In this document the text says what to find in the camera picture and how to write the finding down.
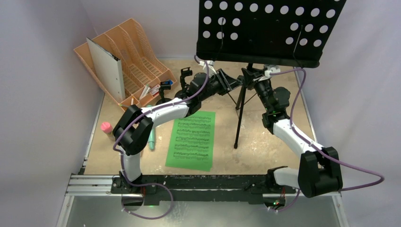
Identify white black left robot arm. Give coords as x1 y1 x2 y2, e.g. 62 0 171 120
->
113 69 243 193

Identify green capped marker middle slot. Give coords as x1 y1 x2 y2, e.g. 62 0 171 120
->
139 84 149 100

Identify pink capped bottle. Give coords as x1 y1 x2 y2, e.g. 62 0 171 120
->
101 122 115 141

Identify black mic stand for pink mic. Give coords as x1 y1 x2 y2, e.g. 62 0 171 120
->
156 81 172 105

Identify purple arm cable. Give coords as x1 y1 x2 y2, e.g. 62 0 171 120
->
269 67 385 192
112 55 210 192

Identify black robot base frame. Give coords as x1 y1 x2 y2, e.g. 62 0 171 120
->
111 174 295 206

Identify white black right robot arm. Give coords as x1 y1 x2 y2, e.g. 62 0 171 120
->
242 66 343 198

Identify black mic stand with green mic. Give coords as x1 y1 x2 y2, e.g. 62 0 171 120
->
174 67 192 99

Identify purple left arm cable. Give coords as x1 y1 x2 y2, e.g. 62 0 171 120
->
112 55 210 192

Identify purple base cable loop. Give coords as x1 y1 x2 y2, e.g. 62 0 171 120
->
121 183 174 220

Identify black tripod music stand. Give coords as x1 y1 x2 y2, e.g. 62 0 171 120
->
196 0 348 149

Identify mint green toy microphone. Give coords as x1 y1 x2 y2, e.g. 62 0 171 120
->
145 105 157 151

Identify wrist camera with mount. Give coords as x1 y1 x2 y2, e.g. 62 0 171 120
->
263 64 281 79
199 61 217 77

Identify grey binder folder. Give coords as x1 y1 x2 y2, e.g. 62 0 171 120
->
87 38 126 103

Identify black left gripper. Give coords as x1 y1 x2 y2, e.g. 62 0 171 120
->
199 70 243 103

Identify red white staples box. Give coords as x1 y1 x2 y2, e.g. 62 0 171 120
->
149 85 160 96

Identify orange plastic file organizer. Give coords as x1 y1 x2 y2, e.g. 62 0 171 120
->
74 18 177 108

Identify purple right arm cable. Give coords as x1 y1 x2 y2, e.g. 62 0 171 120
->
269 67 385 192

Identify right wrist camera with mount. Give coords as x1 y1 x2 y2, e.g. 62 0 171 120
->
263 64 281 79

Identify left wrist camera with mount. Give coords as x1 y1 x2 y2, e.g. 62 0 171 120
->
199 61 217 77

